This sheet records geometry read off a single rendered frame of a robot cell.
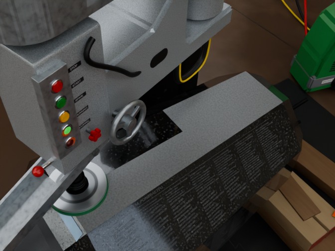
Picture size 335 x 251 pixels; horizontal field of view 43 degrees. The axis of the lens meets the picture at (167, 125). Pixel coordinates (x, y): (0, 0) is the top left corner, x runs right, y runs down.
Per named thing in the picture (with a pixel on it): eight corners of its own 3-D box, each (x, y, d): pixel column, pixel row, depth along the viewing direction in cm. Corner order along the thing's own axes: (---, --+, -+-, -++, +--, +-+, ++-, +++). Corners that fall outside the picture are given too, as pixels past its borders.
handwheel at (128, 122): (125, 111, 138) (122, 76, 126) (148, 126, 134) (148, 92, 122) (91, 139, 130) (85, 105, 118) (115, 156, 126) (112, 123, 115)
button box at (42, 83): (75, 137, 117) (58, 58, 95) (83, 142, 116) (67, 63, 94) (53, 155, 113) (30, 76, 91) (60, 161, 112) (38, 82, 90)
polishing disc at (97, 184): (35, 182, 153) (34, 181, 152) (85, 152, 162) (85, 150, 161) (67, 225, 143) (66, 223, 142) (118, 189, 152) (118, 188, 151)
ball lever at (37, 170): (52, 157, 121) (50, 151, 119) (60, 163, 120) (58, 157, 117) (30, 175, 117) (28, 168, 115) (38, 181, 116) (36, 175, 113)
